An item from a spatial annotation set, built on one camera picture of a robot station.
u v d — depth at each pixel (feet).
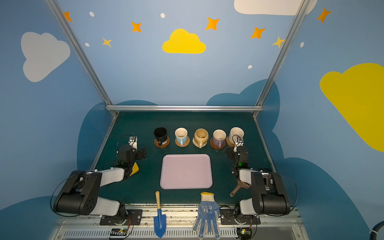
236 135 3.46
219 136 3.38
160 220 2.41
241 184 2.78
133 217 2.42
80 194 1.44
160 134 3.16
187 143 3.36
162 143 3.22
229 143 3.42
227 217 2.45
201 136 3.36
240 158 2.32
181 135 3.16
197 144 3.29
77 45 2.69
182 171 2.94
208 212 2.50
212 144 3.39
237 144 2.62
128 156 2.36
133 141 2.63
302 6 2.28
